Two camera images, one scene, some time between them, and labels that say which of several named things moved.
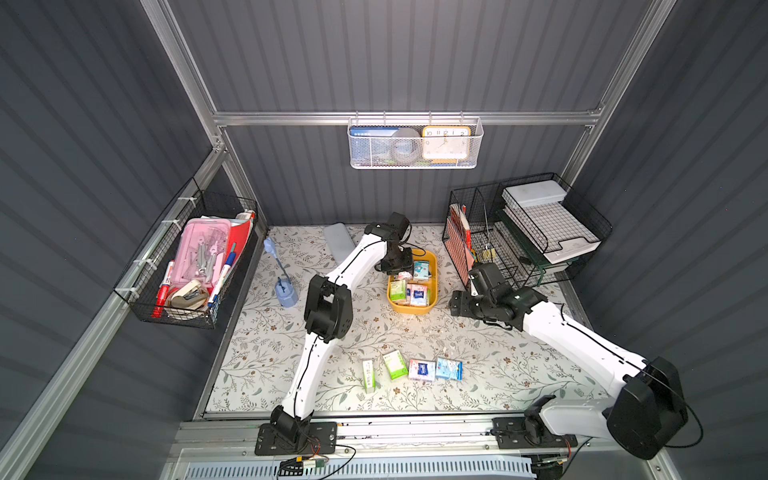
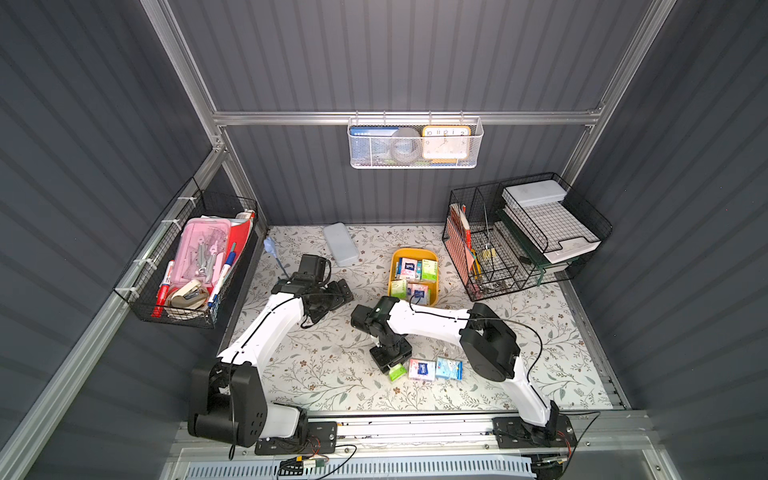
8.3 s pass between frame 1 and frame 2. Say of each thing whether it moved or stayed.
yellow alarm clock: stayed
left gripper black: moved
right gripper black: moved
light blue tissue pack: stayed
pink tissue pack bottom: stayed
